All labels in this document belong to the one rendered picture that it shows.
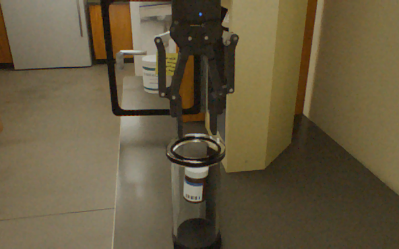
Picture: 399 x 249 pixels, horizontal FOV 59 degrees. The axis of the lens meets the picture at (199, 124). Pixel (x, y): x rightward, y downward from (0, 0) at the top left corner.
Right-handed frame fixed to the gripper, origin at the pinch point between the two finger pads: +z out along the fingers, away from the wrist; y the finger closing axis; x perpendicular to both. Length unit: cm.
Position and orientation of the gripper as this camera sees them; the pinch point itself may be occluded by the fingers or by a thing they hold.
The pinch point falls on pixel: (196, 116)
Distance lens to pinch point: 61.2
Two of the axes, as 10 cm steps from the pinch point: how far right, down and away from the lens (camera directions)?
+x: 1.7, 4.1, -9.0
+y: -9.8, 0.7, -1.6
